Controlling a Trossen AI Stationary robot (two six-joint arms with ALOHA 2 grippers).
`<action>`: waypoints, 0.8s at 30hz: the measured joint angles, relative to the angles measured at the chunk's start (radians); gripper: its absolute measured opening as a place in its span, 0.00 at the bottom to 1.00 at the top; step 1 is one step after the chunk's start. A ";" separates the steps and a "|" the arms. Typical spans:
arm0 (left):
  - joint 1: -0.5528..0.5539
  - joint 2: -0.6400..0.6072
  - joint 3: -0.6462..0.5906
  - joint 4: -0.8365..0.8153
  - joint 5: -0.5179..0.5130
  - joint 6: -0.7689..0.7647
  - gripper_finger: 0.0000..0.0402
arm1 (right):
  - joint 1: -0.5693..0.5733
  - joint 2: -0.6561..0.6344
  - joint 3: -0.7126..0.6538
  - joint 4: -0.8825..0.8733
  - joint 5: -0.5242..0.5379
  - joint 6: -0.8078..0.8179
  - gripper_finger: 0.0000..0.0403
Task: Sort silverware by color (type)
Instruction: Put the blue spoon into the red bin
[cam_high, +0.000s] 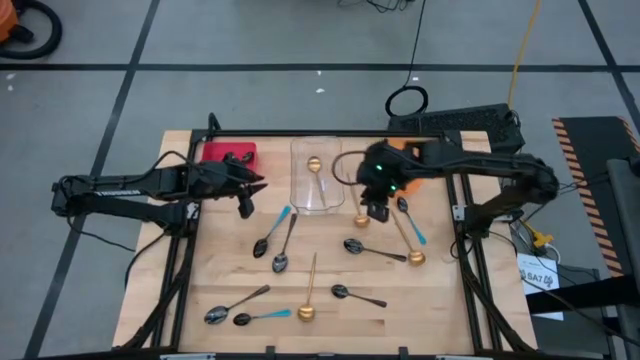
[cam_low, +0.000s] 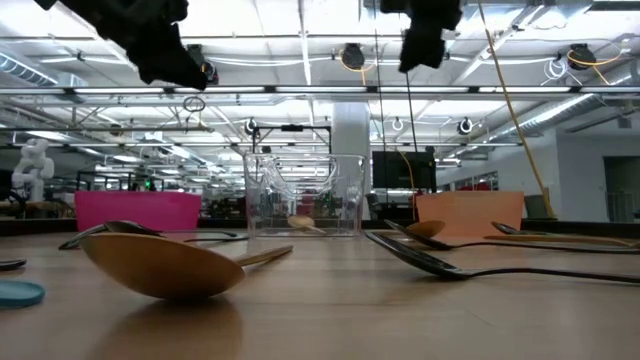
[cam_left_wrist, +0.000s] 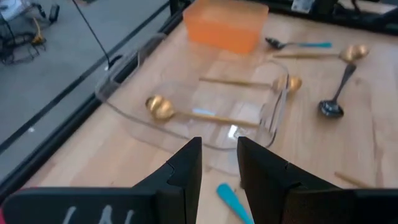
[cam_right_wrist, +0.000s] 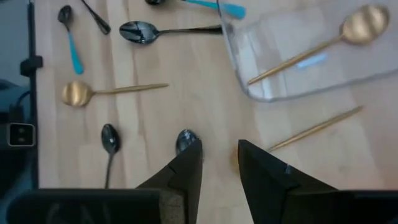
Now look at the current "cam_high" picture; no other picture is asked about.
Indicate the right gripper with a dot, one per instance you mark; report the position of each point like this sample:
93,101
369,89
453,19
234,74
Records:
380,175

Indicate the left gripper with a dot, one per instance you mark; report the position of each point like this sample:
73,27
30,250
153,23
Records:
220,182

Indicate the gold spoon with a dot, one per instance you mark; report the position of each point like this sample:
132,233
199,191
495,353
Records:
416,257
306,313
314,164
361,220

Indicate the clear plastic bin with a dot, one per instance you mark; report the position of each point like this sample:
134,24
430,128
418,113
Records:
300,200

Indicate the black metal spoon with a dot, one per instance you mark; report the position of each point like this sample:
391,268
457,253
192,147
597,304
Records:
340,291
353,245

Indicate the dark silver metal spoon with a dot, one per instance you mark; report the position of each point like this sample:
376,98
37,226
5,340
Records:
216,315
280,262

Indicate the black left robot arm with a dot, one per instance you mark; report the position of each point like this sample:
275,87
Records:
125,187

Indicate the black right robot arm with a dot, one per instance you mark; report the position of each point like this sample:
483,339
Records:
490,162

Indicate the orange plastic bin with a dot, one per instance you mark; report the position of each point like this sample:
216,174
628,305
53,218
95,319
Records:
412,186

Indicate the red plastic bin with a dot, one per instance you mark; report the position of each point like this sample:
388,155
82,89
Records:
220,150

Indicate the black perforated computer case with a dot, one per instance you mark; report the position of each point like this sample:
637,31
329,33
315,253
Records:
460,122

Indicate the yellow power plug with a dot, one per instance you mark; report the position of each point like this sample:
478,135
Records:
542,240

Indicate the white paper sign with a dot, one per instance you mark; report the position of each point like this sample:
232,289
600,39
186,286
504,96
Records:
537,265

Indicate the black mat with striped edge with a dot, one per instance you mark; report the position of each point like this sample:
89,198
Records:
590,145

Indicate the dark grey metal stand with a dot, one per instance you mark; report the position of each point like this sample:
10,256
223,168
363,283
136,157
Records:
625,210

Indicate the orange vacuum cleaner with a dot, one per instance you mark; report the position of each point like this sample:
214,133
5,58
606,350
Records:
6,20

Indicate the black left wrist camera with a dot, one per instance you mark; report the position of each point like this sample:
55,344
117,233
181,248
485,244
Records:
246,206

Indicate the black frame corner bracket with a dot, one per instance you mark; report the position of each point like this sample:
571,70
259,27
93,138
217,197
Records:
214,122

